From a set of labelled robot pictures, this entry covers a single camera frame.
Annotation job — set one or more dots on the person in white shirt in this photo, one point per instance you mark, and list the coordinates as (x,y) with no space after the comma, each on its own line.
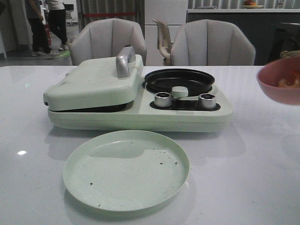
(57,21)

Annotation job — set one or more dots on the grey kitchen counter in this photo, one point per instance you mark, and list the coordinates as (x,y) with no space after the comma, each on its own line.
(258,25)

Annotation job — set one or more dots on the person in grey shirt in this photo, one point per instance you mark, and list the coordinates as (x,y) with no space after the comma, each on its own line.
(40,46)

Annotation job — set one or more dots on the grey upholstered chair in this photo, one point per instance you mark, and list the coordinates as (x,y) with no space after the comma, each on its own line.
(211,43)
(106,38)

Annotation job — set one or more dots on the left grey upholstered chair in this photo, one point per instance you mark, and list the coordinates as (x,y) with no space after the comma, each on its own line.
(106,38)

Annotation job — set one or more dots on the white cabinet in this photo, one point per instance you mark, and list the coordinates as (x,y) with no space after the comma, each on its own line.
(173,12)

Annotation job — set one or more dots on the left silver control knob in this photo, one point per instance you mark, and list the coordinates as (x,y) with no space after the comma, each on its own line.
(163,99)

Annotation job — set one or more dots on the light green round plate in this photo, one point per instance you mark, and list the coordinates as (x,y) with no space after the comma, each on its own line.
(126,171)

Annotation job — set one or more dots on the black round frying pan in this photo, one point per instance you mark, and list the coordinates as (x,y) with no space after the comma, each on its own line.
(163,80)

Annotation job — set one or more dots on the right grey upholstered chair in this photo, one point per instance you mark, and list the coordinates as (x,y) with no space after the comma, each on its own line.
(211,43)

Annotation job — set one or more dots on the green breakfast maker lid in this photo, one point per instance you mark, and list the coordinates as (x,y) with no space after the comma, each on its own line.
(98,83)

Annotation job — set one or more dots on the beige plastic chair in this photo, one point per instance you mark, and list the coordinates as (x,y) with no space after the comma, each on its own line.
(164,44)

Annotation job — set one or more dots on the right silver control knob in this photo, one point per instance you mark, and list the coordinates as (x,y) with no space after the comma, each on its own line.
(207,101)

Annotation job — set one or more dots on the fruit plate on counter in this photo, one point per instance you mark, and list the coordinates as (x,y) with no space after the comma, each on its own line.
(250,4)

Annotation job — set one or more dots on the dark armchair with cushion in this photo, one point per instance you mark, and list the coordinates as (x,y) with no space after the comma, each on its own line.
(286,38)

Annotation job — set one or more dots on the orange cooked shrimp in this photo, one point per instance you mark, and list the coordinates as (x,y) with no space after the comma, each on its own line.
(283,83)

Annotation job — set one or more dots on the green breakfast maker base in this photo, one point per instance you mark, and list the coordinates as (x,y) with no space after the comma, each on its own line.
(139,114)

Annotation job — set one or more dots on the silver control knob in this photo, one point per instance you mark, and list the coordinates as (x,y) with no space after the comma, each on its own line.
(163,99)
(207,101)

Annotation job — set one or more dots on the pink bowl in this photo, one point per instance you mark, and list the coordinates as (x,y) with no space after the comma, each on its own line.
(272,72)

